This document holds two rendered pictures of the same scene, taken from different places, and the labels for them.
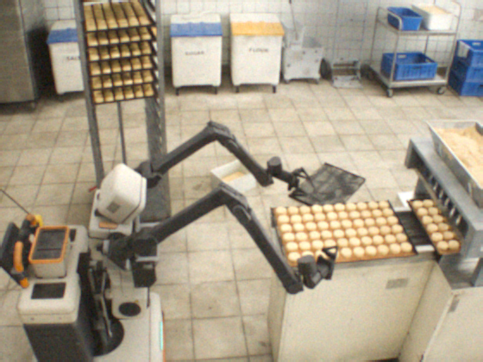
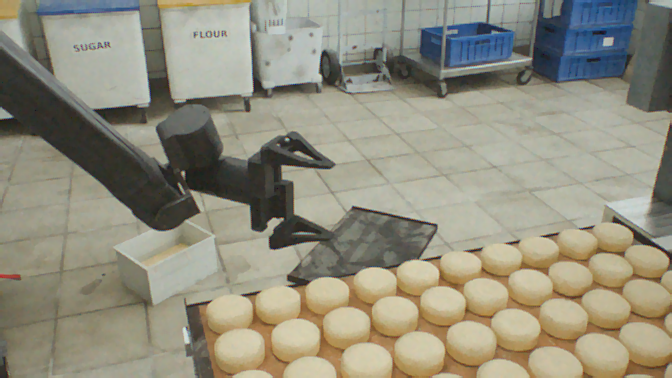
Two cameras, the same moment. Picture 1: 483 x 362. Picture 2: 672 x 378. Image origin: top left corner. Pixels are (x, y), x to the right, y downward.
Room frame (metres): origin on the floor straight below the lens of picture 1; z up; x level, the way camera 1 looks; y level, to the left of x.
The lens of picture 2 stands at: (1.30, -0.21, 1.34)
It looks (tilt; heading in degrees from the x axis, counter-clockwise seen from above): 27 degrees down; 349
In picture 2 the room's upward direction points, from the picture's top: straight up
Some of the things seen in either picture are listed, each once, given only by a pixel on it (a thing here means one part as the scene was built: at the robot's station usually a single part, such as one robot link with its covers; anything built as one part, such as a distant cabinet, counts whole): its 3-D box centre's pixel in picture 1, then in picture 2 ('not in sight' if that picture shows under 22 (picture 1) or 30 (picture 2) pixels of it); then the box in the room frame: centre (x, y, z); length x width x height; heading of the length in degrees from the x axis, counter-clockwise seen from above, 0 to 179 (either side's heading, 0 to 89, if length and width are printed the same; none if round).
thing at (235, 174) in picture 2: (288, 177); (251, 183); (2.02, -0.23, 0.99); 0.07 x 0.07 x 0.10; 53
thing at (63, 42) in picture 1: (78, 59); not in sight; (5.08, 1.82, 0.38); 0.64 x 0.54 x 0.77; 11
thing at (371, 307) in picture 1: (342, 297); not in sight; (1.74, -0.54, 0.45); 0.70 x 0.34 x 0.90; 97
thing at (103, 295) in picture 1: (122, 289); not in sight; (1.65, 0.55, 0.55); 0.28 x 0.27 x 0.25; 8
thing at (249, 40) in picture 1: (254, 53); (206, 46); (5.36, -0.11, 0.38); 0.64 x 0.54 x 0.77; 6
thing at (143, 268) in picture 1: (141, 249); not in sight; (1.61, 0.42, 0.87); 0.28 x 0.16 x 0.22; 8
